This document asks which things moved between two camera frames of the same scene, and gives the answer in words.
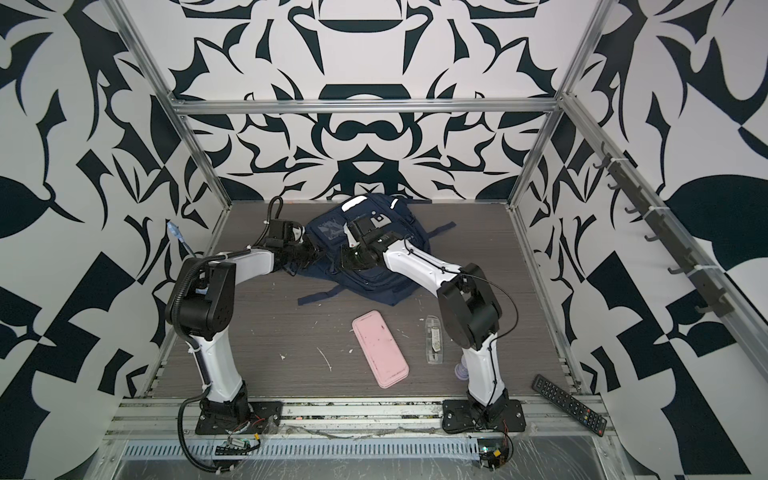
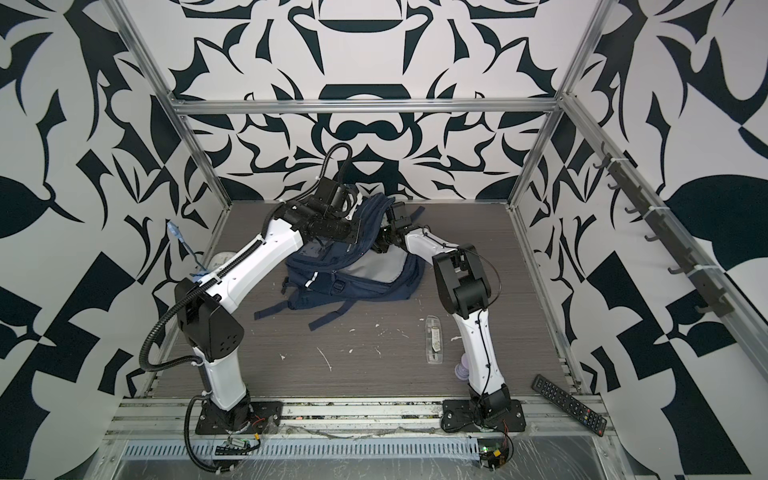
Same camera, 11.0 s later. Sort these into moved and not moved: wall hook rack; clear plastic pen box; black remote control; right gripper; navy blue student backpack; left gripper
Moved: left gripper; navy blue student backpack; right gripper
Not moved: black remote control; clear plastic pen box; wall hook rack
